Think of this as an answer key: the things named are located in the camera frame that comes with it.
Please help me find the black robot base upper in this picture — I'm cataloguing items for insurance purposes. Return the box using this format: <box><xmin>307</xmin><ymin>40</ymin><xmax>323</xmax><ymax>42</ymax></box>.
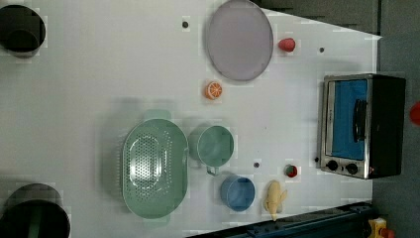
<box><xmin>0</xmin><ymin>5</ymin><xmax>47</xmax><ymax>59</ymax></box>

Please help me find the orange slice toy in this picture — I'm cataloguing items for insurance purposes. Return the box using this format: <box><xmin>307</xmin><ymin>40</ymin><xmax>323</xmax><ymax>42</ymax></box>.
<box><xmin>204</xmin><ymin>81</ymin><xmax>223</xmax><ymax>100</ymax></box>

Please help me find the green cup with handle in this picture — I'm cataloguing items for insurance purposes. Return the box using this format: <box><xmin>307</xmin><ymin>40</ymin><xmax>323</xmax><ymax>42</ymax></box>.
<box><xmin>188</xmin><ymin>125</ymin><xmax>235</xmax><ymax>177</ymax></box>

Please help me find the blue metal frame rail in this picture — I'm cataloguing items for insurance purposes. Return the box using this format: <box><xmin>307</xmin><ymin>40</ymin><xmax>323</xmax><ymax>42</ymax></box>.
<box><xmin>189</xmin><ymin>202</ymin><xmax>377</xmax><ymax>238</ymax></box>

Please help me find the blue cup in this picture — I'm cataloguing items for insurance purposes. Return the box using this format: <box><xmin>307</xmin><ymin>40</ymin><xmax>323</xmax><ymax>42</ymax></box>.
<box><xmin>220</xmin><ymin>175</ymin><xmax>256</xmax><ymax>212</ymax></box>

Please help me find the grey round plate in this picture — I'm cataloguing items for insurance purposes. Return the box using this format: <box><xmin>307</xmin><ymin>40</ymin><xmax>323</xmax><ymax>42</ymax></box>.
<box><xmin>206</xmin><ymin>0</ymin><xmax>273</xmax><ymax>81</ymax></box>

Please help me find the black robot base lower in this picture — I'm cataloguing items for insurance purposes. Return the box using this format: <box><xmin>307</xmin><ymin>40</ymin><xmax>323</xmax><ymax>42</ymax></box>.
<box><xmin>1</xmin><ymin>183</ymin><xmax>70</xmax><ymax>238</ymax></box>

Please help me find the red ketchup bottle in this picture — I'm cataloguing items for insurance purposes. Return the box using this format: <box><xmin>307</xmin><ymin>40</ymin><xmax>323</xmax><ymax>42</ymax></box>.
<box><xmin>409</xmin><ymin>102</ymin><xmax>420</xmax><ymax>126</ymax></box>

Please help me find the silver toaster oven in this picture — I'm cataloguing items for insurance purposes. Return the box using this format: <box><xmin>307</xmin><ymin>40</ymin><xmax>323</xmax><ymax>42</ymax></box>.
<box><xmin>319</xmin><ymin>73</ymin><xmax>406</xmax><ymax>179</ymax></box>

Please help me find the yellow toy banana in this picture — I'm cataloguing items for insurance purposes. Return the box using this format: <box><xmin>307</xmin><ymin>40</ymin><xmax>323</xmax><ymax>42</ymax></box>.
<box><xmin>263</xmin><ymin>180</ymin><xmax>287</xmax><ymax>221</ymax></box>

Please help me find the small red toy fruit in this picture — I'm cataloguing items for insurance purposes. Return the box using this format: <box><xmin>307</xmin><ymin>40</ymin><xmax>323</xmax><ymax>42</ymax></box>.
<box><xmin>284</xmin><ymin>165</ymin><xmax>298</xmax><ymax>178</ymax></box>

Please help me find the green perforated colander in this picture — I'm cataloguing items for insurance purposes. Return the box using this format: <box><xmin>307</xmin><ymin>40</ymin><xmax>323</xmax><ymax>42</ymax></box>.
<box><xmin>122</xmin><ymin>109</ymin><xmax>188</xmax><ymax>219</ymax></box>

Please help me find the red toy strawberry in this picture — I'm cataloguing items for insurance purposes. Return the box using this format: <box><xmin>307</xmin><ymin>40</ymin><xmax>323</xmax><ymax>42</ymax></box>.
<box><xmin>277</xmin><ymin>38</ymin><xmax>296</xmax><ymax>53</ymax></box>

